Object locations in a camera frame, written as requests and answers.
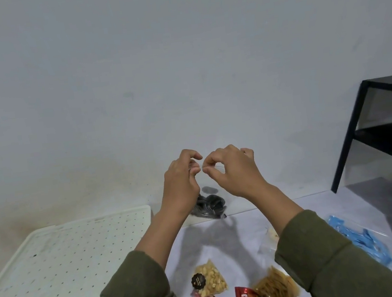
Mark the person's right hand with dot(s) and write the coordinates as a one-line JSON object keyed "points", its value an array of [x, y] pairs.
{"points": [[237, 175]]}

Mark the person's left hand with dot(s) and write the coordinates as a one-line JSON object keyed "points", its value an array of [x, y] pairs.
{"points": [[177, 186]]}

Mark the person's left thumb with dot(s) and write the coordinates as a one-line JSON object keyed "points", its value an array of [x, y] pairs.
{"points": [[195, 167]]}

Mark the clear bag of yellow nuts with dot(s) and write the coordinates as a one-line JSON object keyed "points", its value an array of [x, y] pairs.
{"points": [[209, 278]]}

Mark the person's left forearm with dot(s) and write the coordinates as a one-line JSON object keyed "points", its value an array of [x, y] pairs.
{"points": [[140, 272]]}

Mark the person's right thumb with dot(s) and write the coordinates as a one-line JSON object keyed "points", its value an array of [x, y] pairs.
{"points": [[214, 177]]}

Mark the blue plastic packet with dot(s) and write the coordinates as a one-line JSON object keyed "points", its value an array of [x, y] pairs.
{"points": [[362, 239]]}

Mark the white perforated storage box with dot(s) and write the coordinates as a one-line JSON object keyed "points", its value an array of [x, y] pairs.
{"points": [[53, 266]]}

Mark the person's right forearm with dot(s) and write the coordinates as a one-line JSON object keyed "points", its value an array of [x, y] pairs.
{"points": [[321, 256]]}

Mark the clear bag of black cookies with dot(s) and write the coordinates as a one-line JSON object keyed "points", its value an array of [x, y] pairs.
{"points": [[210, 205]]}

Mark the clear bag of brown sticks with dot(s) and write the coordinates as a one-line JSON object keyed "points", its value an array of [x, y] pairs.
{"points": [[279, 288]]}

